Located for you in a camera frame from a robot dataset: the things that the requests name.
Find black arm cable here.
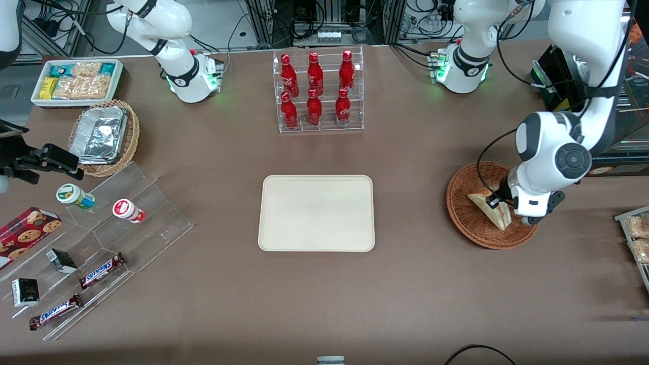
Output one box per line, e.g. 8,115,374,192
476,127,521,196

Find small black white box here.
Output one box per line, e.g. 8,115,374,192
11,278,41,308

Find clear acrylic bottle rack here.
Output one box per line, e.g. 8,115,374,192
273,45,365,134

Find red lid drink cup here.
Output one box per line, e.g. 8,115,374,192
112,199,147,225

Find clear acrylic stepped display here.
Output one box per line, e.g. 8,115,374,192
0,161,195,342

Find red cola bottle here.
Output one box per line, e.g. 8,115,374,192
334,87,352,126
280,91,299,130
338,50,356,93
306,52,325,97
306,89,323,128
280,53,300,98

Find brown Snickers bar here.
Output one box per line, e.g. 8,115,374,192
28,293,84,332
78,252,128,290

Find triangular sandwich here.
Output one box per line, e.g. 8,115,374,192
466,190,513,232

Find black floor cable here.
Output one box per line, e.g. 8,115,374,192
444,344,517,365

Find green lid drink cup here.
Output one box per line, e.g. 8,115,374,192
56,184,96,210

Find white snack bin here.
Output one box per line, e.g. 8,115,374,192
30,58,125,109

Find cream plastic tray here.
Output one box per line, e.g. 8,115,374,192
258,175,376,252

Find round brown wicker basket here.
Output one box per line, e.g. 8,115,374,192
446,161,540,250

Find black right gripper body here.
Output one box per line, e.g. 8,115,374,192
0,136,49,185

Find yellow snack packet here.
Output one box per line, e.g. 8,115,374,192
39,77,59,101

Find clear cracker bag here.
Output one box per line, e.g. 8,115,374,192
53,76,111,100
624,213,649,239
71,61,102,80
627,238,649,265

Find steel food pan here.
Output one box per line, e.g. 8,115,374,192
572,53,592,85

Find aluminium foil container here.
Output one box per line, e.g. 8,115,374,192
69,106,129,166

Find oval tan wicker basket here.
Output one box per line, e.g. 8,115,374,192
68,99,141,178

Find grey metal snack tray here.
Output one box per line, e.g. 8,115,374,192
614,205,649,294

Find red cookie box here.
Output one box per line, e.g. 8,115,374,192
0,206,63,271

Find black food warmer cabinet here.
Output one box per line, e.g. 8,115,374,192
530,9,649,178

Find aluminium frame rack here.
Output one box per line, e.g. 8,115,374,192
245,0,407,48

